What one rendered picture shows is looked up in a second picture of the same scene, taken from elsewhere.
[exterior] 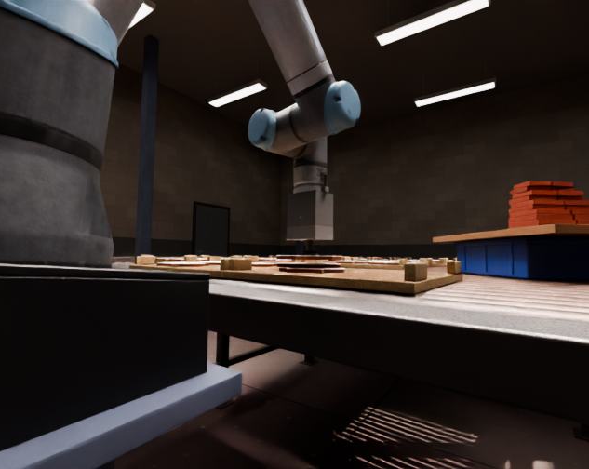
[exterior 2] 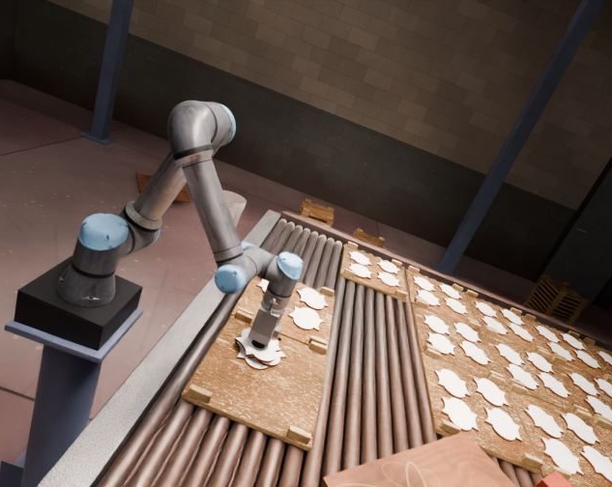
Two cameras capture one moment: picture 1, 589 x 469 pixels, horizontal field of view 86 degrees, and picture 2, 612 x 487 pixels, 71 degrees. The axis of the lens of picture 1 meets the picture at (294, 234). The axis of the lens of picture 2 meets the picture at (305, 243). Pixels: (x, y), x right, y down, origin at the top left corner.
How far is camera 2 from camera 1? 1.21 m
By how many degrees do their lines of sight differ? 57
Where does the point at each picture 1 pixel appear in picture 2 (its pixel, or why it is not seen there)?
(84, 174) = (92, 281)
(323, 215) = (261, 327)
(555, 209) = not seen: outside the picture
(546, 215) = not seen: outside the picture
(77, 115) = (91, 268)
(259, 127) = not seen: hidden behind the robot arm
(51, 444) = (53, 339)
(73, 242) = (80, 300)
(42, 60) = (84, 254)
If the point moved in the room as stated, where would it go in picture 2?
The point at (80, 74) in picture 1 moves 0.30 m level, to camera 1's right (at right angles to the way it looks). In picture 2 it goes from (93, 257) to (105, 329)
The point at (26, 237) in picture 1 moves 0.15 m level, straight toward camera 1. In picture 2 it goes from (70, 297) to (18, 319)
